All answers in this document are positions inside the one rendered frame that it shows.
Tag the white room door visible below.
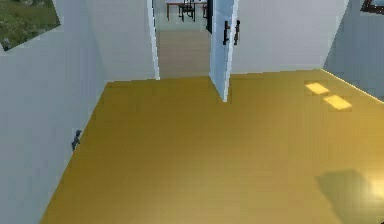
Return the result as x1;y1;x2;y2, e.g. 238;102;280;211
209;0;240;103

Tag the black chair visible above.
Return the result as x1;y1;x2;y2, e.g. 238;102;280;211
177;0;197;23

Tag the brown wooden table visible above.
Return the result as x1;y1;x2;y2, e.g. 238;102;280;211
165;0;208;22

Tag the black door handle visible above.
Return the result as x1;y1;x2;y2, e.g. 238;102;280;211
233;19;241;47

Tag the small dark wall hook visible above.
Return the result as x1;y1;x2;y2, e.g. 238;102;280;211
71;129;83;152

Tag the green landscape wall picture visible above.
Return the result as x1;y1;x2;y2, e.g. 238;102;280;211
0;0;62;52

